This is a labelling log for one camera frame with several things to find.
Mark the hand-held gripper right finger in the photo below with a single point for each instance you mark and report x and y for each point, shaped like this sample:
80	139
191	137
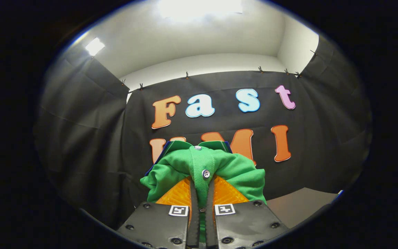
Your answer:
247	224

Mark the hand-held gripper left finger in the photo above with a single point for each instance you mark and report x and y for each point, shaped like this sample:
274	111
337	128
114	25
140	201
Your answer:
150	224

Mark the green polo shirt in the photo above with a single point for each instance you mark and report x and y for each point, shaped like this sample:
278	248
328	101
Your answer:
185	162

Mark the black backdrop cloth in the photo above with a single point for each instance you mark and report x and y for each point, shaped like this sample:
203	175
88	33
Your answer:
98	138

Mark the small square ceiling light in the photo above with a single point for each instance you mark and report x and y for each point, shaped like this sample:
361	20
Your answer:
94	46

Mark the ceiling light panel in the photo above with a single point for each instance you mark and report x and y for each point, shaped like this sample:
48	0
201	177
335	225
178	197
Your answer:
199	8

